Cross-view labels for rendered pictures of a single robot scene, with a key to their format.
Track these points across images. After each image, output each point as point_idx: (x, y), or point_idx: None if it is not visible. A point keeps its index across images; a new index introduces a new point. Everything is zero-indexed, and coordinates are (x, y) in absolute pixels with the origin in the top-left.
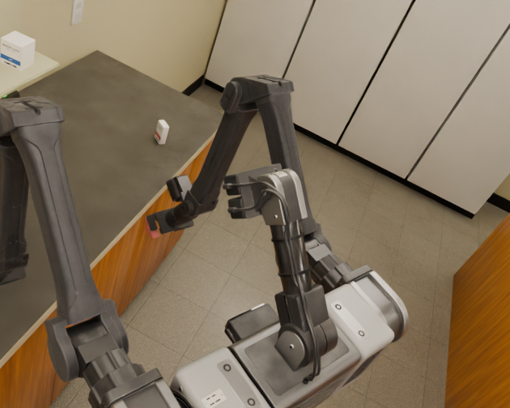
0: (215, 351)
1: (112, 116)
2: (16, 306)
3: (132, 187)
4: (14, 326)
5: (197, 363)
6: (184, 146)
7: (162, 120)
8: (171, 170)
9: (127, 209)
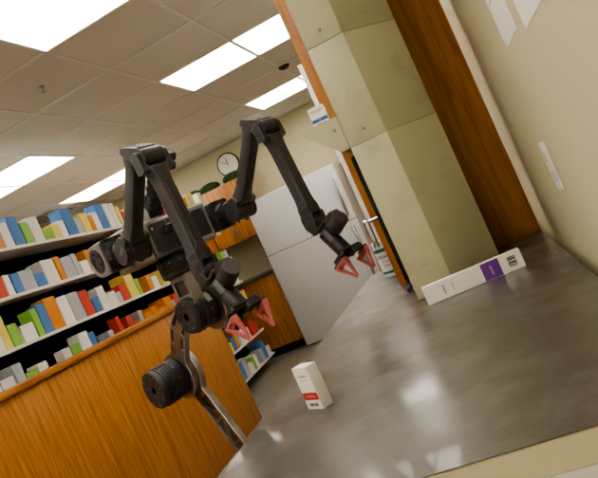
0: (188, 207)
1: (429, 367)
2: (359, 307)
3: (326, 363)
4: (352, 307)
5: (195, 204)
6: (270, 431)
7: (308, 364)
8: (283, 400)
9: (319, 356)
